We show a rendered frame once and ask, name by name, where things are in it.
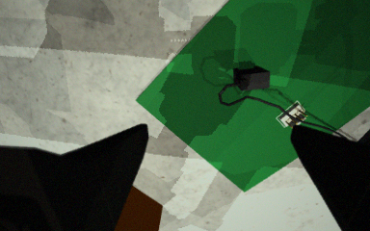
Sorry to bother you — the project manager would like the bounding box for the black computer fan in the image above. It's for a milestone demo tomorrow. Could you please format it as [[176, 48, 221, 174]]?
[[357, 129, 370, 145]]

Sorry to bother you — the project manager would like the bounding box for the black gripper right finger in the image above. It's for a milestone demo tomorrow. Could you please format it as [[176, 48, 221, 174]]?
[[291, 125, 370, 231]]

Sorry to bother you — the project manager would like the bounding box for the green circuit board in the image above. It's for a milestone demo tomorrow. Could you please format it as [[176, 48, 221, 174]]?
[[135, 0, 370, 192]]

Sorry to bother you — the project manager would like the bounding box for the black connector plug with cable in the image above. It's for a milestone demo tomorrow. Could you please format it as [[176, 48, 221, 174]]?
[[219, 65, 347, 139]]

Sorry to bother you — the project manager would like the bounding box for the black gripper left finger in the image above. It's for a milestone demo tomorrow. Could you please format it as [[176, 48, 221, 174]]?
[[0, 123, 148, 231]]

